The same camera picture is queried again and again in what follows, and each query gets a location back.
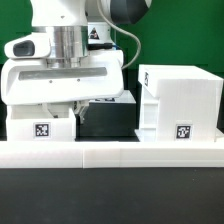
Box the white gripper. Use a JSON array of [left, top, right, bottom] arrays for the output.
[[1, 33, 124, 124]]

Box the white front drawer with knob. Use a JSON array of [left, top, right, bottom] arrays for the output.
[[6, 104, 76, 142]]

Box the white drawer cabinet box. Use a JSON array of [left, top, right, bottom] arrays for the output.
[[135, 64, 223, 142]]

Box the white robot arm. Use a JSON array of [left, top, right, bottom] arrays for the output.
[[1, 0, 152, 118]]

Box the white L-shaped fence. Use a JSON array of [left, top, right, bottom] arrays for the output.
[[0, 142, 224, 169]]

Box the marker tag sheet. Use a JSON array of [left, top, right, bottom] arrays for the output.
[[91, 90, 136, 104]]

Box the thin white cable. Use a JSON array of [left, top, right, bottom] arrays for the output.
[[96, 0, 142, 71]]

